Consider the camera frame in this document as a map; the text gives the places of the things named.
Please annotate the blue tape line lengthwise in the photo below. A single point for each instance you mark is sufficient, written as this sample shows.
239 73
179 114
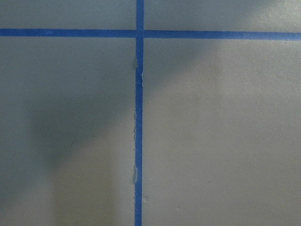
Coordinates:
139 43

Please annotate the brown paper table cover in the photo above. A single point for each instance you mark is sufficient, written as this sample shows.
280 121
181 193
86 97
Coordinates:
221 118

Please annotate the blue tape line crosswise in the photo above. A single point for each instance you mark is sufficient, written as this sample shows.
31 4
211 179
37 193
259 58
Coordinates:
291 36

